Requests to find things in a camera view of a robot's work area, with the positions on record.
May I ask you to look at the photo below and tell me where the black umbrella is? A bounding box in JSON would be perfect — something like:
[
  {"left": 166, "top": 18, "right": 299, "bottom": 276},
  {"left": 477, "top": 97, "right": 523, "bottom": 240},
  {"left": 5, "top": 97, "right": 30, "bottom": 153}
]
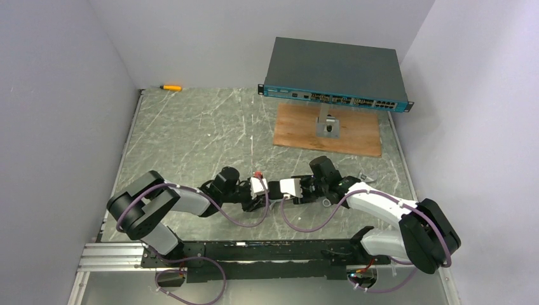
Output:
[{"left": 268, "top": 181, "right": 293, "bottom": 210}]

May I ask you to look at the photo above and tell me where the plywood board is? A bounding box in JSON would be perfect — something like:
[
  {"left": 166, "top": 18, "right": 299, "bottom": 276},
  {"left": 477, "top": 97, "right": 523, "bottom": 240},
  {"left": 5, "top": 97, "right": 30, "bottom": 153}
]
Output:
[{"left": 273, "top": 104, "right": 382, "bottom": 158}]

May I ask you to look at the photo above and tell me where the metal switch stand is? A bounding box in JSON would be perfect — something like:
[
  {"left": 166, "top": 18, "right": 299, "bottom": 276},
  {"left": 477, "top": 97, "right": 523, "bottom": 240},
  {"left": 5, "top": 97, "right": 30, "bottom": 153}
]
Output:
[{"left": 316, "top": 104, "right": 340, "bottom": 139}]

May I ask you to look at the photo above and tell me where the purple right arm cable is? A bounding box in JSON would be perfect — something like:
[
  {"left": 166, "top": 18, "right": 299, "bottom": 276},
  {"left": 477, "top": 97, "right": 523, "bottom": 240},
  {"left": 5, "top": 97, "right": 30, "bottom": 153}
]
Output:
[{"left": 279, "top": 189, "right": 453, "bottom": 295}]

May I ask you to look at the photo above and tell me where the aluminium frame rail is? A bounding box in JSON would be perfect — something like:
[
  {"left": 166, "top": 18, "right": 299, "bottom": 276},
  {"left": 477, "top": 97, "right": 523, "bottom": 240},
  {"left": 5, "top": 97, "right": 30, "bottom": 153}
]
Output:
[{"left": 78, "top": 243, "right": 145, "bottom": 272}]

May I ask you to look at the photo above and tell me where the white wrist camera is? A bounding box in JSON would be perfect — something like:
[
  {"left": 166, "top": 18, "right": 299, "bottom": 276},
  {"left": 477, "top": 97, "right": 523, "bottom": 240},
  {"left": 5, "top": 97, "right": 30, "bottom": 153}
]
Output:
[
  {"left": 279, "top": 178, "right": 303, "bottom": 198},
  {"left": 249, "top": 171, "right": 268, "bottom": 199}
]

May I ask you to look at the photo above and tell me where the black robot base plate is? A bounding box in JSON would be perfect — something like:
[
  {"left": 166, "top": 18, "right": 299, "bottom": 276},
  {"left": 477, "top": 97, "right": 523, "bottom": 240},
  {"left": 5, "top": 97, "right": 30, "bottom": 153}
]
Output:
[{"left": 141, "top": 239, "right": 390, "bottom": 283}]

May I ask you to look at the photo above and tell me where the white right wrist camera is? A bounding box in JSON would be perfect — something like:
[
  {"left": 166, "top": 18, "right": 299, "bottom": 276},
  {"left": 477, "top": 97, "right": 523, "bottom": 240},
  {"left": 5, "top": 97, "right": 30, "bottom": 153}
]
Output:
[{"left": 279, "top": 178, "right": 303, "bottom": 198}]

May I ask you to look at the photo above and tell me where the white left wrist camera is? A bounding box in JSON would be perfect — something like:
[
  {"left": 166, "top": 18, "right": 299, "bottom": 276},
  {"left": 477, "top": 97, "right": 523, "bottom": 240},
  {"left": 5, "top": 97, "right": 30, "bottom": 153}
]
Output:
[{"left": 249, "top": 171, "right": 268, "bottom": 199}]

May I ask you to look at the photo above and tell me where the grey network switch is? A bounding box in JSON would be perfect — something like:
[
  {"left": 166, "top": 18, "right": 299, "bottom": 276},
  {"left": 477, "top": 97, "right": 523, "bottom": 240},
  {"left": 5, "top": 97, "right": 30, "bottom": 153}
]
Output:
[{"left": 257, "top": 37, "right": 414, "bottom": 112}]

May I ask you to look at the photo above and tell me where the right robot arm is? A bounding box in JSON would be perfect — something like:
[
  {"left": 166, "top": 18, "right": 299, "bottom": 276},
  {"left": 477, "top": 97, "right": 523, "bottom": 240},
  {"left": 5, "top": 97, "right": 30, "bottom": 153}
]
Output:
[{"left": 298, "top": 156, "right": 461, "bottom": 274}]

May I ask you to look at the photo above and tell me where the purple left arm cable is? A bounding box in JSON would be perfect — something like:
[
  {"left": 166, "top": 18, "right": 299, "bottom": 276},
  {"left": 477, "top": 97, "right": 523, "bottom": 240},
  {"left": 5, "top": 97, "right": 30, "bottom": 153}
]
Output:
[{"left": 114, "top": 177, "right": 270, "bottom": 305}]

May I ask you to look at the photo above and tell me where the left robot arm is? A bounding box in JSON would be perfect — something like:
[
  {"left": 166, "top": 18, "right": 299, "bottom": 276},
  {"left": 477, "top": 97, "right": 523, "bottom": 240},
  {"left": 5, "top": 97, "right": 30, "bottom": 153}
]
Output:
[{"left": 107, "top": 166, "right": 270, "bottom": 261}]

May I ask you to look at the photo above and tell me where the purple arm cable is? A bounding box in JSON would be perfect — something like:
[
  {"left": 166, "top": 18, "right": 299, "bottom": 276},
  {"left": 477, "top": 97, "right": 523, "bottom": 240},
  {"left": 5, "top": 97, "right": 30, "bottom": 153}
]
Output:
[
  {"left": 114, "top": 177, "right": 270, "bottom": 305},
  {"left": 279, "top": 189, "right": 453, "bottom": 295}
]

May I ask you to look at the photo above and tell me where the orange utility knife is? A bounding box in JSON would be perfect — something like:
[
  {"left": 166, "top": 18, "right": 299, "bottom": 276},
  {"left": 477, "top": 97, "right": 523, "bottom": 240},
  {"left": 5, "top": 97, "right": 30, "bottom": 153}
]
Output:
[{"left": 160, "top": 85, "right": 182, "bottom": 92}]

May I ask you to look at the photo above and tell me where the red handled adjustable wrench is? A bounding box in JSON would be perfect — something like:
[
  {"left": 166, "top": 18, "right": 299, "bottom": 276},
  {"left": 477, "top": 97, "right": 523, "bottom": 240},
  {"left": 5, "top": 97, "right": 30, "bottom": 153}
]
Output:
[{"left": 322, "top": 172, "right": 378, "bottom": 207}]

